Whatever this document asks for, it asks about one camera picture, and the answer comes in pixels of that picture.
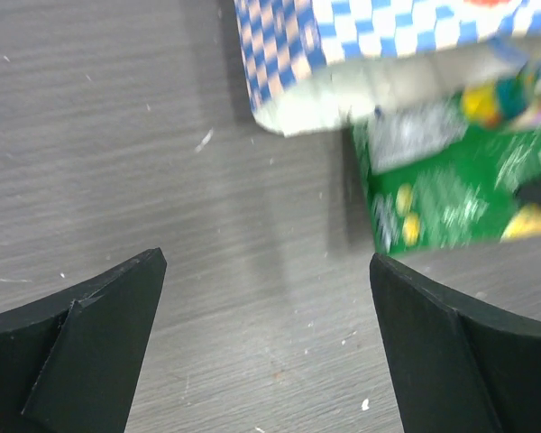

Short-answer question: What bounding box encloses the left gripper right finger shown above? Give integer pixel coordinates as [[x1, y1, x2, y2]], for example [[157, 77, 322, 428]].
[[370, 253, 541, 432]]

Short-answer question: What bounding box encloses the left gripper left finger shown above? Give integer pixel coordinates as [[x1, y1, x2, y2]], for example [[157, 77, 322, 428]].
[[0, 248, 167, 432]]

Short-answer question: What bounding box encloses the green Fox's spring tea candy bag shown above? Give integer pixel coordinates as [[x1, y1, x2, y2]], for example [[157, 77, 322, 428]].
[[351, 93, 541, 255]]

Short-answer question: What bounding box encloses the blue checkered paper bag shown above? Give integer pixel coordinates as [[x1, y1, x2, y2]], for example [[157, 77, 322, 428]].
[[234, 1, 541, 136]]

